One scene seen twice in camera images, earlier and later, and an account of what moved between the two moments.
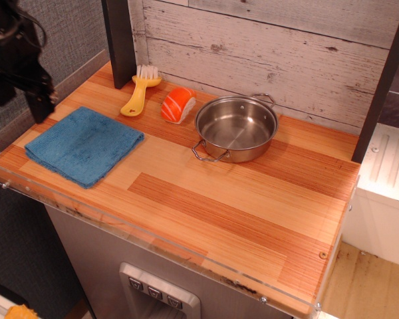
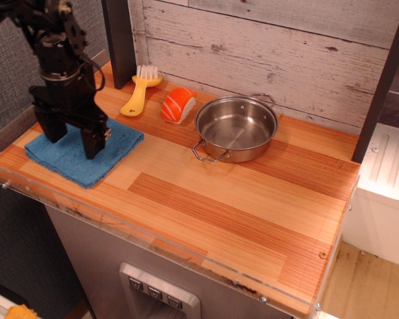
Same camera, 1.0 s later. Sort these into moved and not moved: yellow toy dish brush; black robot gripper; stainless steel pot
Moved: black robot gripper
Not moved: stainless steel pot; yellow toy dish brush
